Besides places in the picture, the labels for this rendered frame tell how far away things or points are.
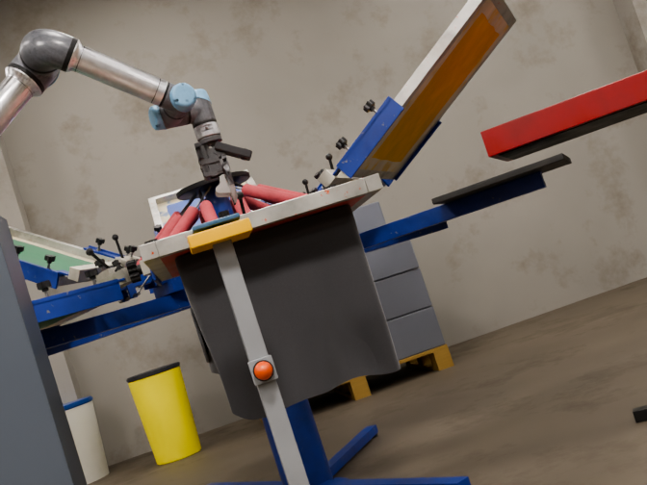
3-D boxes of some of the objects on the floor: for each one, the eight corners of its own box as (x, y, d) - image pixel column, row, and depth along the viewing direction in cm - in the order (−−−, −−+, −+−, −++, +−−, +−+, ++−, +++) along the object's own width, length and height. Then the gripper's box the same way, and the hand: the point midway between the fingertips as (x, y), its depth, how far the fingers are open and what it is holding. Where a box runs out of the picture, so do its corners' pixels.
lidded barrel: (115, 466, 605) (92, 394, 608) (115, 474, 561) (90, 396, 564) (53, 489, 592) (30, 415, 596) (47, 499, 548) (23, 420, 551)
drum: (206, 450, 534) (178, 362, 537) (151, 471, 527) (123, 380, 530) (205, 444, 570) (179, 360, 574) (153, 462, 563) (127, 377, 566)
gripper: (194, 148, 254) (215, 213, 253) (193, 140, 242) (215, 207, 241) (220, 140, 255) (241, 204, 254) (220, 131, 244) (243, 198, 242)
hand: (236, 199), depth 248 cm, fingers open, 4 cm apart
